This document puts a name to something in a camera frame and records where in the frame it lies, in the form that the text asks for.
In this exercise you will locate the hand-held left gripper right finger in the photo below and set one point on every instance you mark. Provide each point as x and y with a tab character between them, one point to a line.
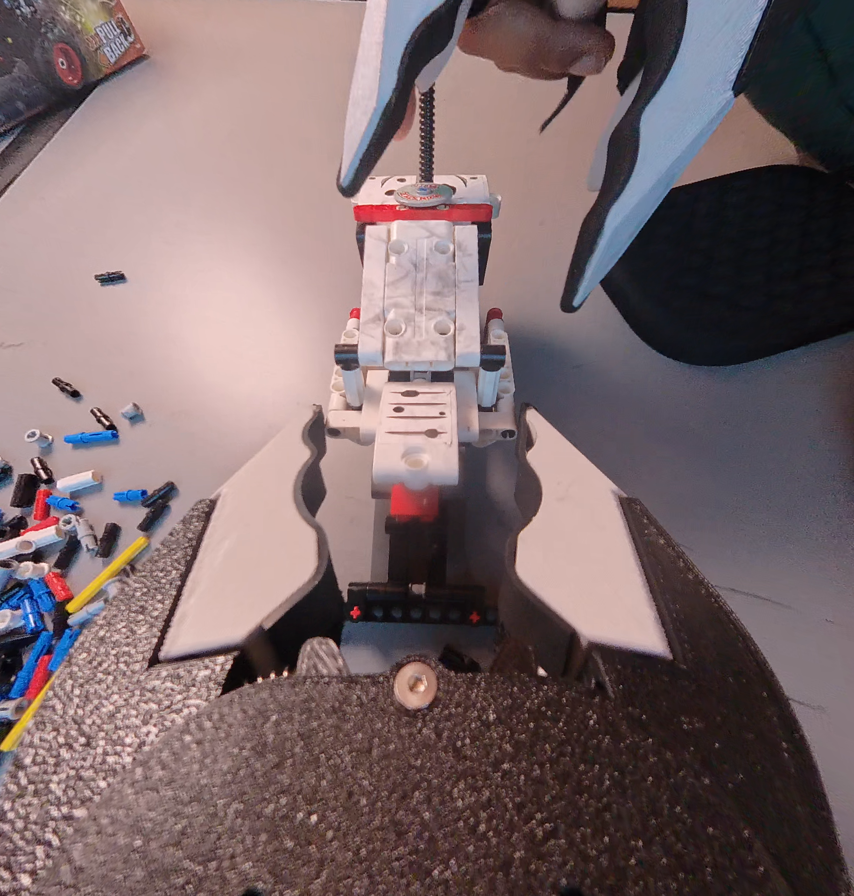
588	567

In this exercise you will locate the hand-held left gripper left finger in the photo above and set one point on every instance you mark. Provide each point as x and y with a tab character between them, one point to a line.
245	567

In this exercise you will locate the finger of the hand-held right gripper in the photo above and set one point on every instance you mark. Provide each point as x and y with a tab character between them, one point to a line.
392	56
700	70

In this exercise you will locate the toy brick vehicle model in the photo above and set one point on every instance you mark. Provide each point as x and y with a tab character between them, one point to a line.
420	308

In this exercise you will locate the person's right forearm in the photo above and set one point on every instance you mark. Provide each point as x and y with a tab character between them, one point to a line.
819	70

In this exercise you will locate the grey desk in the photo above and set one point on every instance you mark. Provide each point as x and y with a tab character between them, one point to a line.
231	210

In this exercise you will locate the person's right hand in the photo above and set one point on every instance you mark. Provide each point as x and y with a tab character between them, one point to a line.
539	42

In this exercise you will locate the pile of small brick parts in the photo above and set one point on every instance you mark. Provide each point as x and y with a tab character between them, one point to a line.
49	560

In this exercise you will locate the small black brick pin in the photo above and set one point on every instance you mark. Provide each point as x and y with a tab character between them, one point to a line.
109	277

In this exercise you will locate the toy set cardboard box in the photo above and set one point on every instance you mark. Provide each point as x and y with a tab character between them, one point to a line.
49	49

